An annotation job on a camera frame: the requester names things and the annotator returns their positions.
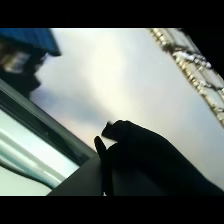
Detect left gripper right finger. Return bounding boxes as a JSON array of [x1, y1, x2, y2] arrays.
[[112, 162, 174, 197]]

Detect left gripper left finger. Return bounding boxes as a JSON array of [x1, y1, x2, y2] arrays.
[[47, 155, 103, 197]]

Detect black pants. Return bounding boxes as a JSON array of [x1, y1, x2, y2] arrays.
[[93, 119, 224, 197]]

